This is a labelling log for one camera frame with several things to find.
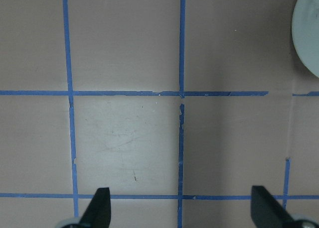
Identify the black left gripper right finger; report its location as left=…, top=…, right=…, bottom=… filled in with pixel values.
left=250, top=186, right=299, bottom=228

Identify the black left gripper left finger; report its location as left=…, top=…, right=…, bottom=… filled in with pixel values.
left=79, top=188, right=111, bottom=228

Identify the pale green cooking pot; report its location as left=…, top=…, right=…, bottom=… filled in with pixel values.
left=291, top=0, right=319, bottom=77

